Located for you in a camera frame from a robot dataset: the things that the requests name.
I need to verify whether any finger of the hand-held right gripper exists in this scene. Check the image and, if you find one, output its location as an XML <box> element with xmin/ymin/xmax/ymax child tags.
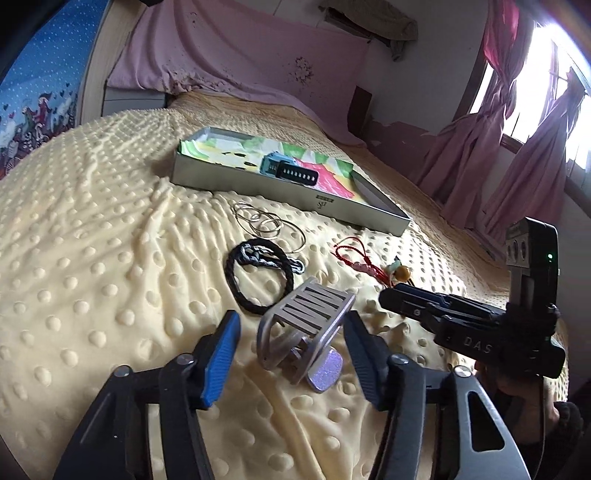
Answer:
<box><xmin>396</xmin><ymin>282</ymin><xmax>505</xmax><ymax>319</ymax></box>
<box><xmin>379</xmin><ymin>287</ymin><xmax>446</xmax><ymax>326</ymax></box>

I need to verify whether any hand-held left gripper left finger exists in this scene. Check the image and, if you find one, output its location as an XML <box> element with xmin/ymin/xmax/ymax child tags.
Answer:
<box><xmin>53</xmin><ymin>310</ymin><xmax>242</xmax><ymax>480</ymax></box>

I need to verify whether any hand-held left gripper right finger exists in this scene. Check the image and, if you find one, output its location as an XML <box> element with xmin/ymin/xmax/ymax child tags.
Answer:
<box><xmin>342</xmin><ymin>311</ymin><xmax>529</xmax><ymax>480</ymax></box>

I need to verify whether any purple glitter hair clip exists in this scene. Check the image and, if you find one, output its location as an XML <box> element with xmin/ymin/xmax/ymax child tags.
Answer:
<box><xmin>298</xmin><ymin>349</ymin><xmax>344</xmax><ymax>393</ymax></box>

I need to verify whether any red string beaded bracelet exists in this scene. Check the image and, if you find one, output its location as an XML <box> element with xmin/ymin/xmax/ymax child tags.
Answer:
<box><xmin>333</xmin><ymin>236</ymin><xmax>414</xmax><ymax>289</ymax></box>

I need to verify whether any black hair tie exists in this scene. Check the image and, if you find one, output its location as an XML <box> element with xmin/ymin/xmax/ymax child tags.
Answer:
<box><xmin>227</xmin><ymin>239</ymin><xmax>296</xmax><ymax>311</ymax></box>

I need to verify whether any beige hair claw clip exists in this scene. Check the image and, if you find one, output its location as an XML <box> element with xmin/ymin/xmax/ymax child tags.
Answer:
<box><xmin>256</xmin><ymin>277</ymin><xmax>357</xmax><ymax>385</ymax></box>

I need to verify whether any black white braided bracelet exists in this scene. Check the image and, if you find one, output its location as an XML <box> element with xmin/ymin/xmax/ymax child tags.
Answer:
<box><xmin>238</xmin><ymin>247</ymin><xmax>306</xmax><ymax>276</ymax></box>

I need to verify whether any thin silver bangle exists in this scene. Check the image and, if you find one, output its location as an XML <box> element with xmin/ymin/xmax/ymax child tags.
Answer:
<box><xmin>261</xmin><ymin>219</ymin><xmax>307</xmax><ymax>254</ymax></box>
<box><xmin>247</xmin><ymin>210</ymin><xmax>283</xmax><ymax>240</ymax></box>
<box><xmin>233</xmin><ymin>202</ymin><xmax>259</xmax><ymax>227</ymax></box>

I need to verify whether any grey cardboard tray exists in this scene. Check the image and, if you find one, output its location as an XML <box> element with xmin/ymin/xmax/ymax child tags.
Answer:
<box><xmin>170</xmin><ymin>126</ymin><xmax>411</xmax><ymax>237</ymax></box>

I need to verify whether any person's right forearm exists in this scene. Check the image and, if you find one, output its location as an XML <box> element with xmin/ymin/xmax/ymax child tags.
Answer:
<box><xmin>531</xmin><ymin>401</ymin><xmax>585</xmax><ymax>480</ymax></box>

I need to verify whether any person's right hand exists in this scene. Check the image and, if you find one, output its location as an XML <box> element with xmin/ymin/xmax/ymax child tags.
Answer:
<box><xmin>475</xmin><ymin>362</ymin><xmax>561</xmax><ymax>444</ymax></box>

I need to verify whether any pink curtain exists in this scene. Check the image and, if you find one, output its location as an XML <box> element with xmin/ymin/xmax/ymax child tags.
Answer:
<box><xmin>411</xmin><ymin>0</ymin><xmax>539</xmax><ymax>206</ymax></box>
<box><xmin>480</xmin><ymin>69</ymin><xmax>590</xmax><ymax>246</ymax></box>

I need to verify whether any yellow dotted blanket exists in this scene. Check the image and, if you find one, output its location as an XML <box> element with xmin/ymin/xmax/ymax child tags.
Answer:
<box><xmin>0</xmin><ymin>90</ymin><xmax>573</xmax><ymax>480</ymax></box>

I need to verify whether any blue wrist watch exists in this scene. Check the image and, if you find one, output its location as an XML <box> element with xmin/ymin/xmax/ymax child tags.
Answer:
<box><xmin>259</xmin><ymin>151</ymin><xmax>320</xmax><ymax>186</ymax></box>

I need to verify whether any brown wooden board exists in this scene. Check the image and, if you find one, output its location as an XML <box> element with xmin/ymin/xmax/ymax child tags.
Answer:
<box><xmin>350</xmin><ymin>85</ymin><xmax>373</xmax><ymax>149</ymax></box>

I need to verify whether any colourful drawing paper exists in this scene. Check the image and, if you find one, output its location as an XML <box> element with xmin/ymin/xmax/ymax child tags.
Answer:
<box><xmin>179</xmin><ymin>134</ymin><xmax>370</xmax><ymax>201</ymax></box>

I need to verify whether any window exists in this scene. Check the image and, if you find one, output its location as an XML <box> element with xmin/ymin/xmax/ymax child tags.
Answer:
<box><xmin>468</xmin><ymin>14</ymin><xmax>591</xmax><ymax>185</ymax></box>

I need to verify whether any grey headboard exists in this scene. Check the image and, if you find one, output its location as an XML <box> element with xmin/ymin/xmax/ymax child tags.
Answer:
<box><xmin>102</xmin><ymin>87</ymin><xmax>167</xmax><ymax>118</ymax></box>

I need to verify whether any olive cloth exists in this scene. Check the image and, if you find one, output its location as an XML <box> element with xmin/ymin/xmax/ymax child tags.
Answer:
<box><xmin>318</xmin><ymin>0</ymin><xmax>419</xmax><ymax>62</ymax></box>

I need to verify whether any pink sheet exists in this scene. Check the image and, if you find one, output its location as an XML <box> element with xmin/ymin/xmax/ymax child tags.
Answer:
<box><xmin>107</xmin><ymin>0</ymin><xmax>371</xmax><ymax>149</ymax></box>

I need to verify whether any blue printed wardrobe cover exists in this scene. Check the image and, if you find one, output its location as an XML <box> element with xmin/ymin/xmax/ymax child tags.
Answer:
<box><xmin>0</xmin><ymin>0</ymin><xmax>112</xmax><ymax>182</ymax></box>

